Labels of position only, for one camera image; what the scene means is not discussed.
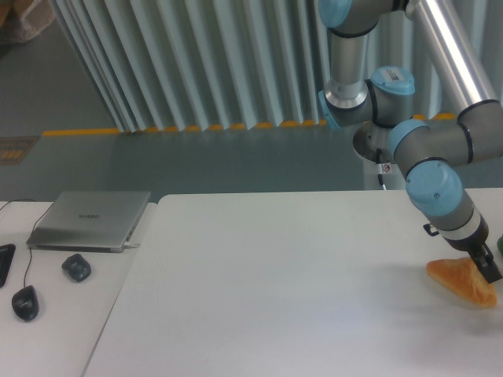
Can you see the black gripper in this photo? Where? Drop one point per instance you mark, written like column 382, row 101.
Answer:
column 472, row 239

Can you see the triangular golden bread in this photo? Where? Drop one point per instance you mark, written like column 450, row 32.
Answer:
column 462, row 277

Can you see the black computer mouse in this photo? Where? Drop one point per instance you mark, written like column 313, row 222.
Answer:
column 25, row 304

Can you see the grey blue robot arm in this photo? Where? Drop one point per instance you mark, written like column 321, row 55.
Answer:
column 426, row 156

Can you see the green object at edge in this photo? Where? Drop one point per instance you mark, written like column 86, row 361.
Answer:
column 500, row 244

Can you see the white folding partition screen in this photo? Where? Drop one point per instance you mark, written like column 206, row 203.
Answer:
column 234, row 64

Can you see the silver closed laptop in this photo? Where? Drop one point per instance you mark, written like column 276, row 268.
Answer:
column 97, row 221

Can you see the black keyboard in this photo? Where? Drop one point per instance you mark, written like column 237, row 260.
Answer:
column 6, row 256

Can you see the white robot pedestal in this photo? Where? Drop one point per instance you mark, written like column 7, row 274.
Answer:
column 370, row 143

